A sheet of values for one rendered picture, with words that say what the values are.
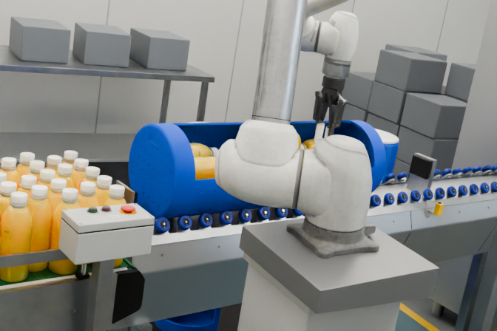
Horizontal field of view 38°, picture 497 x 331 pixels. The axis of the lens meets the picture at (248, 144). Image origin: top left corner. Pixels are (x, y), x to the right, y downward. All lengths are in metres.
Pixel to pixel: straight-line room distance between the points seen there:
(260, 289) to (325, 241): 0.23
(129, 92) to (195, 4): 0.88
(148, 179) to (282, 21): 0.66
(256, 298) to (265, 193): 0.32
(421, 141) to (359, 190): 3.77
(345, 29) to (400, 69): 3.41
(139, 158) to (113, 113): 3.60
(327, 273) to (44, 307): 0.70
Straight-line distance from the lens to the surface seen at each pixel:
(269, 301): 1.89
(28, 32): 4.69
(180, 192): 2.04
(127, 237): 1.76
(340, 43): 2.33
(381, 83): 5.89
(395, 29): 7.08
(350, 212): 1.79
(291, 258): 1.76
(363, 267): 1.78
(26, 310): 1.87
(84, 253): 1.72
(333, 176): 1.75
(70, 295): 1.90
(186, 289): 2.24
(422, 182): 2.98
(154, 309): 2.25
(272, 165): 1.76
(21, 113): 5.58
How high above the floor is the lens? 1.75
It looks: 15 degrees down
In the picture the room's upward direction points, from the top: 9 degrees clockwise
